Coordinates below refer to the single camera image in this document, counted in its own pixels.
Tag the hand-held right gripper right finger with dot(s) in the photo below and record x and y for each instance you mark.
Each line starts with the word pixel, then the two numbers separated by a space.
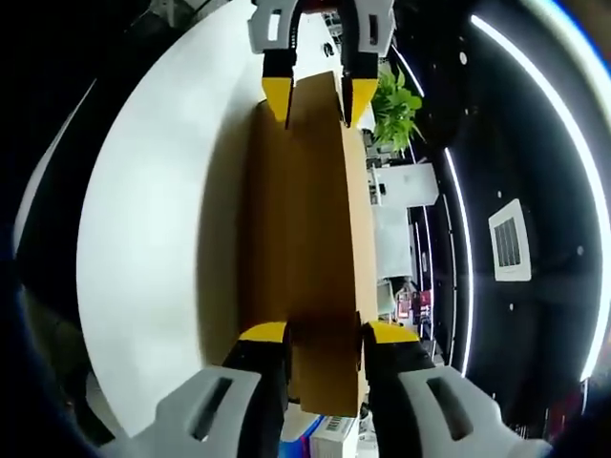
pixel 396 381

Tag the white partition cabinet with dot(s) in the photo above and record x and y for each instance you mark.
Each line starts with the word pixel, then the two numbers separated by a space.
pixel 396 238

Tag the green plant in white pot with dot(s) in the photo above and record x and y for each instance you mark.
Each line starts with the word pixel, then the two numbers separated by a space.
pixel 396 114

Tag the white ceiling air vent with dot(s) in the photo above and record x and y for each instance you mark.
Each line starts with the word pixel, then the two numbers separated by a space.
pixel 510 241

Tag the brown cardboard shoe box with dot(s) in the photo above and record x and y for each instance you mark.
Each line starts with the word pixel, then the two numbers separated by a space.
pixel 310 214

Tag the red wall screens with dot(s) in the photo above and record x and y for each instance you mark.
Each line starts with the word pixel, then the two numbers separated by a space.
pixel 415 305

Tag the blue soft tissue pack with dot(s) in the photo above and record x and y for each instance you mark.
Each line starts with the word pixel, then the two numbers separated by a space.
pixel 334 439

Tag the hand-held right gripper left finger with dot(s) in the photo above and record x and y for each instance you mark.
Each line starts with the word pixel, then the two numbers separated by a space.
pixel 258 381

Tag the ceiling light strip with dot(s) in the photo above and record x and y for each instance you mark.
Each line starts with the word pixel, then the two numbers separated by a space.
pixel 470 267
pixel 477 21

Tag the small black object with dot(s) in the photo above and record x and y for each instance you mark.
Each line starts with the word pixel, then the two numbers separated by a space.
pixel 328 49

